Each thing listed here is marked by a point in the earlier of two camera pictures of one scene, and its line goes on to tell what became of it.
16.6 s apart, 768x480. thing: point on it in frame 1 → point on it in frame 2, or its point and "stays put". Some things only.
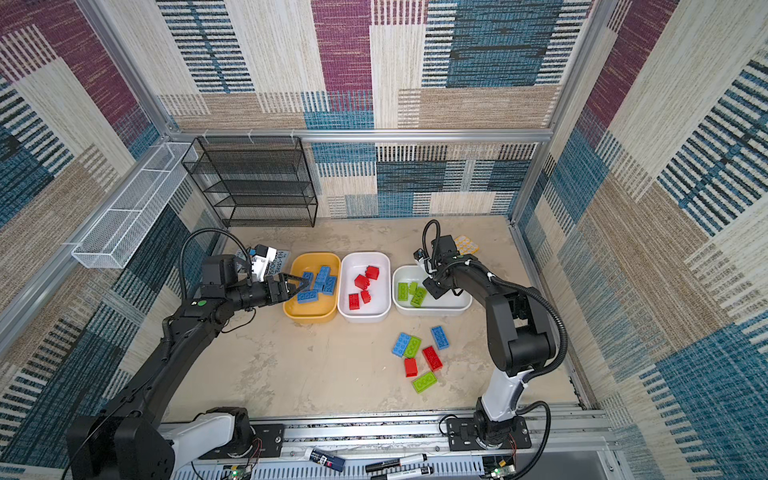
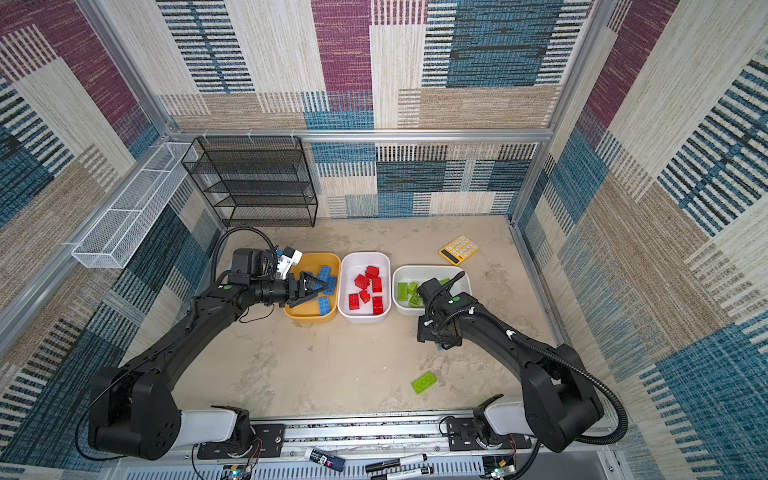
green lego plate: x=416 y=300 stays put
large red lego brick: x=361 y=282 stays put
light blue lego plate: x=401 y=344 → x=324 y=305
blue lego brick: x=329 y=285 stays put
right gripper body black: x=436 y=285 → x=429 y=330
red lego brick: x=432 y=358 → x=377 y=305
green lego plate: x=425 y=382 stays put
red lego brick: x=354 y=302 stays put
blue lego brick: x=323 y=274 stays put
